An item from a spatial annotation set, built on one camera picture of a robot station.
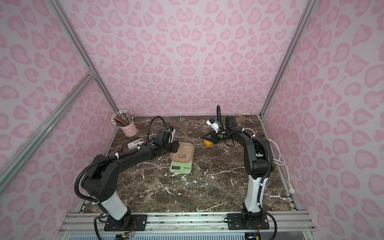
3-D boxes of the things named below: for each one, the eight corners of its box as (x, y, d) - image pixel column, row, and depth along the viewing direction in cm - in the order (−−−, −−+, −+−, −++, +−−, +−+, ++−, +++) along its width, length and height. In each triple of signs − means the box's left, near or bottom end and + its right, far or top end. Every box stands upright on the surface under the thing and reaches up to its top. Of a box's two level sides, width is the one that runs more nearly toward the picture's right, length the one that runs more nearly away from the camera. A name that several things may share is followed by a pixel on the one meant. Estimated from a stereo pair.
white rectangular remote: (129, 149, 103) (127, 147, 101) (128, 145, 105) (126, 143, 103) (144, 144, 106) (143, 141, 104) (143, 139, 108) (142, 137, 106)
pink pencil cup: (125, 137, 110) (119, 128, 102) (127, 131, 114) (122, 121, 106) (135, 137, 110) (131, 128, 102) (138, 130, 114) (133, 121, 106)
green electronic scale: (170, 173, 92) (169, 171, 89) (171, 162, 96) (170, 159, 93) (192, 173, 92) (191, 171, 89) (192, 162, 96) (192, 159, 93)
